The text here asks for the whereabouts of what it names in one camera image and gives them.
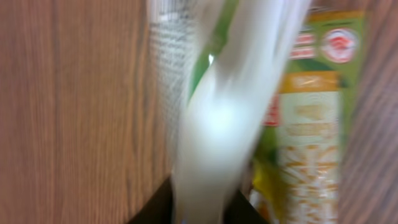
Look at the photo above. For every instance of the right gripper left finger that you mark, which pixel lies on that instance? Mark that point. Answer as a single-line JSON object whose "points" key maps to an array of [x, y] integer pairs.
{"points": [[158, 209]]}

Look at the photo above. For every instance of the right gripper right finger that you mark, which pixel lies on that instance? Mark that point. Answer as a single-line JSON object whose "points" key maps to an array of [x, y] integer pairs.
{"points": [[240, 211]]}

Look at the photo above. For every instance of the green yellow drink pouch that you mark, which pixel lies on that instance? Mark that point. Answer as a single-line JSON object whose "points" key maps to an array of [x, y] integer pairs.
{"points": [[296, 159]]}

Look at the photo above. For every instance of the white cream tube gold cap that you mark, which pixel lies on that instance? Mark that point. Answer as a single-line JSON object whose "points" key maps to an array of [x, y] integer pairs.
{"points": [[218, 63]]}

